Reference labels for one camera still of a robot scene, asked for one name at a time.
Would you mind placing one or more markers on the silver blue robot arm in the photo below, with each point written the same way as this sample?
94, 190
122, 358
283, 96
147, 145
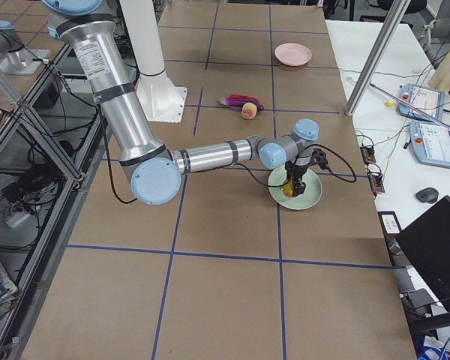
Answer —
154, 171

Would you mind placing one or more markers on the pink plate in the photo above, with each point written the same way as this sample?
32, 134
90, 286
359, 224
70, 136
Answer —
292, 54

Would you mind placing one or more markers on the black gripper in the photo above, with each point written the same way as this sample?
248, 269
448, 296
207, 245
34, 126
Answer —
297, 172

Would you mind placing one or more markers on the light green plate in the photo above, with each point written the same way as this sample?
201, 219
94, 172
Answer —
310, 197

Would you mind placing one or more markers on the lower teach pendant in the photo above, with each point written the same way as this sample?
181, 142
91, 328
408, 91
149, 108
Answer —
430, 143

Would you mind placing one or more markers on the grey computer mouse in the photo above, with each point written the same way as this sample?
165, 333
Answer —
427, 195

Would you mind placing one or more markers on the white pedestal column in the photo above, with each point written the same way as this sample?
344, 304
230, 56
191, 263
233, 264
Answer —
161, 100

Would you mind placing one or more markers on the aluminium frame post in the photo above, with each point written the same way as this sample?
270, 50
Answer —
391, 22

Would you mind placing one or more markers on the black laptop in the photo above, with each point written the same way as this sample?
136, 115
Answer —
426, 244

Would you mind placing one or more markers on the purple eggplant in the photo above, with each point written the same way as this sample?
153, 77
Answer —
228, 102

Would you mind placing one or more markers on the white power strip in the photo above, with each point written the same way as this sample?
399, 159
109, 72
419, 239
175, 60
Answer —
15, 218

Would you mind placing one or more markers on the pale green peach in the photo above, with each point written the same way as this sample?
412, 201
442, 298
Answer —
249, 111

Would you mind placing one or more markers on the red yellow apple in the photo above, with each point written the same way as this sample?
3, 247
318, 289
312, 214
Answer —
288, 190

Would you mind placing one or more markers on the orange circuit board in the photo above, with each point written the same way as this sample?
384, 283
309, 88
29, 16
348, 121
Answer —
368, 154
376, 183

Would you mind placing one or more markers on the orange circuit board upper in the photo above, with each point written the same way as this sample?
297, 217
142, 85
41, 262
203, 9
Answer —
368, 154

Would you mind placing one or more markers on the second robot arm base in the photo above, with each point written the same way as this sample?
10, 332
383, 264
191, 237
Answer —
15, 57

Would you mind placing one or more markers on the red chili pepper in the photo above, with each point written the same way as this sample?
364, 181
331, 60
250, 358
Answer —
241, 97

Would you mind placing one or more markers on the upper teach pendant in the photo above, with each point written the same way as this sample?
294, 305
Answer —
428, 100

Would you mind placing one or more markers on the teach pendant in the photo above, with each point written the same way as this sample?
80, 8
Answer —
430, 143
428, 100

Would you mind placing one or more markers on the orange circuit board lower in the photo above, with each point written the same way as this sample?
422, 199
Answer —
376, 183

